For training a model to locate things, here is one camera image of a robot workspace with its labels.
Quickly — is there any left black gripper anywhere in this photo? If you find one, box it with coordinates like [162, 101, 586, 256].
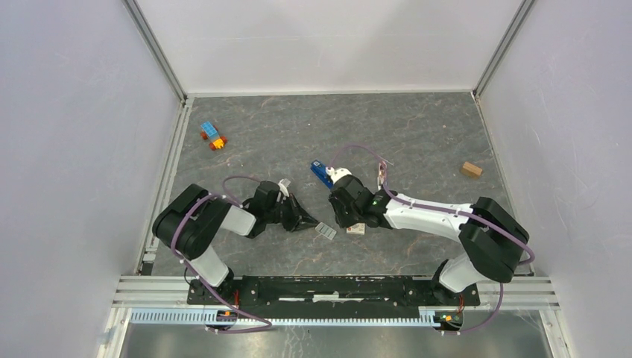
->
[265, 193, 319, 233]

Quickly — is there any blue stapler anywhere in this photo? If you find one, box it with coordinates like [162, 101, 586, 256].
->
[310, 160, 334, 189]

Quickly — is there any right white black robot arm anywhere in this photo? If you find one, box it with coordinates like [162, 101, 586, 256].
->
[329, 169, 528, 304]

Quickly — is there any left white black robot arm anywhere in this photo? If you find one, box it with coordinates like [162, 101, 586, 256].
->
[151, 180, 319, 304]

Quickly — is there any colourful toy brick car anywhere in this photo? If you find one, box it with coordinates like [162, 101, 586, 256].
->
[200, 121, 228, 151]

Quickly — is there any small wooden block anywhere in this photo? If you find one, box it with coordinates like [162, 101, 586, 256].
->
[460, 161, 483, 179]

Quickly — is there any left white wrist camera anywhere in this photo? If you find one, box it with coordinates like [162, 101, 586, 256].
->
[278, 178, 291, 197]

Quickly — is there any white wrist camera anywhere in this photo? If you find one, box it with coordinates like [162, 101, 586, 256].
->
[326, 167, 352, 184]
[278, 178, 291, 197]

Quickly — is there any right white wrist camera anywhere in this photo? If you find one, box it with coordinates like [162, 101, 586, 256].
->
[326, 167, 352, 184]

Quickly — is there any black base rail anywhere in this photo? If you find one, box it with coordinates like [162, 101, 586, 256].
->
[186, 275, 481, 321]

